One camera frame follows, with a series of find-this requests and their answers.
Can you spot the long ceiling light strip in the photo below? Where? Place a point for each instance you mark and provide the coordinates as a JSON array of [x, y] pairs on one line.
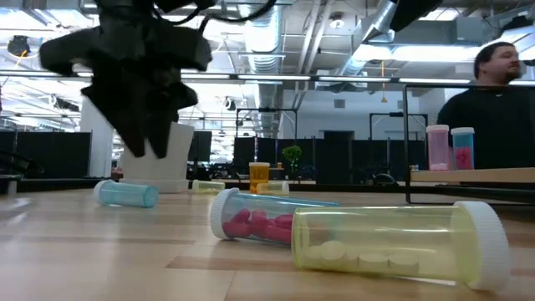
[[271, 77]]

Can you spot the large orange medicine bottle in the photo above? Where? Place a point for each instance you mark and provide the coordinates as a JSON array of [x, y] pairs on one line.
[[259, 175]]

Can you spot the small green plant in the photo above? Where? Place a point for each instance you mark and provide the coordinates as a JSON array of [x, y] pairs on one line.
[[291, 152]]

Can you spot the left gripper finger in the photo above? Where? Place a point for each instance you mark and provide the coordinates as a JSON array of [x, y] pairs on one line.
[[167, 104], [121, 113]]

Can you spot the black partition wall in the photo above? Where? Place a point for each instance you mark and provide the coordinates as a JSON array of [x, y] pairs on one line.
[[54, 152], [326, 159]]

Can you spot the wooden shelf black frame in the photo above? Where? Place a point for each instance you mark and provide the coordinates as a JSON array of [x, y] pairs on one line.
[[493, 175]]

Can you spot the pink medicine bottle white cap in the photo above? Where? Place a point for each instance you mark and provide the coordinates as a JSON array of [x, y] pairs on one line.
[[437, 150]]

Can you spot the black metal stand frame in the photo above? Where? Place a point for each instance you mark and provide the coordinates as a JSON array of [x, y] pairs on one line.
[[267, 110]]

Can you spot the person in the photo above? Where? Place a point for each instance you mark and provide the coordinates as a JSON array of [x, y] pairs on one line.
[[493, 125]]

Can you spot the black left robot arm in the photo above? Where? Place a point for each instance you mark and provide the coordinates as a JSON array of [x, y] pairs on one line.
[[125, 8]]

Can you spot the small yellow medicine bottle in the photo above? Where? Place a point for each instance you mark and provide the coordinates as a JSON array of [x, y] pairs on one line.
[[271, 189], [209, 187]]

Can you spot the blue bottle pink capsules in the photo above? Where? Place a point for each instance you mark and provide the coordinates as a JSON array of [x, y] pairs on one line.
[[462, 154], [251, 221]]

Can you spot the black ceiling device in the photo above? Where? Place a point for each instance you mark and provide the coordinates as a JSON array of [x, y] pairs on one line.
[[18, 45]]

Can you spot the white pot saucer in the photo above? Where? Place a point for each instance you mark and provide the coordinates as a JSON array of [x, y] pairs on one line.
[[175, 186]]

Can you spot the white building column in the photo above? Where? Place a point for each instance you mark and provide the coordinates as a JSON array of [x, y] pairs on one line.
[[94, 159]]

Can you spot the blue medicine bottle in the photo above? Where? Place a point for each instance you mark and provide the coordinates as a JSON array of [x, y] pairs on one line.
[[125, 194]]

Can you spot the silver ventilation duct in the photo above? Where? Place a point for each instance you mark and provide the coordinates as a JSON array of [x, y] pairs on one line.
[[263, 50], [382, 21]]

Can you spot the yellow bottle white tablets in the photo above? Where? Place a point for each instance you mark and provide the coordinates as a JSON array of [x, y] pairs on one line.
[[376, 242]]

